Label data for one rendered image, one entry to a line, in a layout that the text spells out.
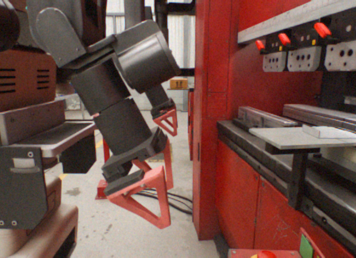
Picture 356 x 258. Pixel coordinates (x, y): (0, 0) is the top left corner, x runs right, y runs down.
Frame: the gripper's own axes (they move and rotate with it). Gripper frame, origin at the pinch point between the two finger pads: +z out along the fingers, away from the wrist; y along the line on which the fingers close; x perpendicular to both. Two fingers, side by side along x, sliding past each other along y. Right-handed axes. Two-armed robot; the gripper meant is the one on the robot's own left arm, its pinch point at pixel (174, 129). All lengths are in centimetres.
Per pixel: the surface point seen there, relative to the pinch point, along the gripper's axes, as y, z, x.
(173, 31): 688, -134, -42
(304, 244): -29.3, 28.3, -17.0
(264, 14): 48, -21, -55
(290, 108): 66, 32, -57
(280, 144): -16.8, 11.5, -23.4
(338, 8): 3, -10, -58
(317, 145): -16.2, 16.0, -31.6
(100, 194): 134, 51, 110
